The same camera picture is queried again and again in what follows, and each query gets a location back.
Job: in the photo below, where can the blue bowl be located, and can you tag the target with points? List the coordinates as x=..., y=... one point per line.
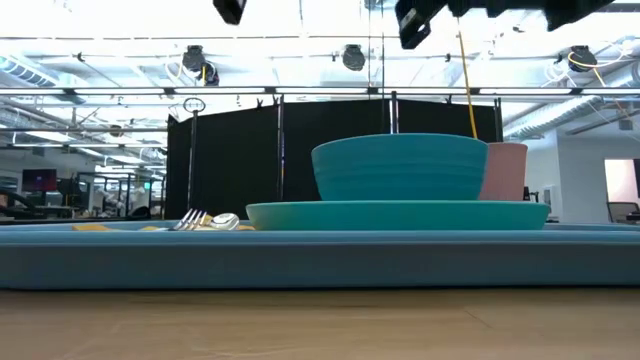
x=400, y=167

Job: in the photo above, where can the pink cup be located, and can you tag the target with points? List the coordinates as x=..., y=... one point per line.
x=507, y=172

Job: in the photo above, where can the teal plate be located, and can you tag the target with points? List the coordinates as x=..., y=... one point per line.
x=400, y=217

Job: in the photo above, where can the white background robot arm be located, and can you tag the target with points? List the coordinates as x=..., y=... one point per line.
x=107, y=197

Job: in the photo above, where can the blue plastic tray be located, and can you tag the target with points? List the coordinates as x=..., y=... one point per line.
x=320, y=260

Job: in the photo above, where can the black partition screen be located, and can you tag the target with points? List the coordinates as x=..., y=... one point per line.
x=225, y=165

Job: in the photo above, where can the dark monitor screen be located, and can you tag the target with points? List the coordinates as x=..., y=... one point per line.
x=39, y=179

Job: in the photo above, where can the black mesh office chair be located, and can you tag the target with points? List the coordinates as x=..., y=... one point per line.
x=622, y=212

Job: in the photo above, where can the white wall box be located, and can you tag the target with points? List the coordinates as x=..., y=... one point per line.
x=550, y=200

